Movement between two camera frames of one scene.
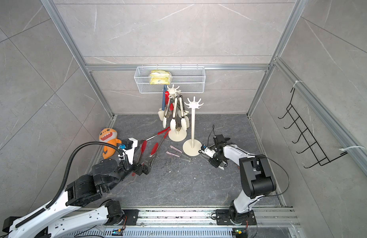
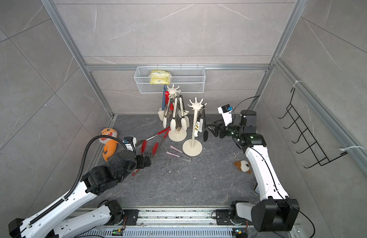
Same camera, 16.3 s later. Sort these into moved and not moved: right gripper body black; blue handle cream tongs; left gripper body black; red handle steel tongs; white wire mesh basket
Moved: left gripper body black; right gripper body black
Not moved: white wire mesh basket; red handle steel tongs; blue handle cream tongs
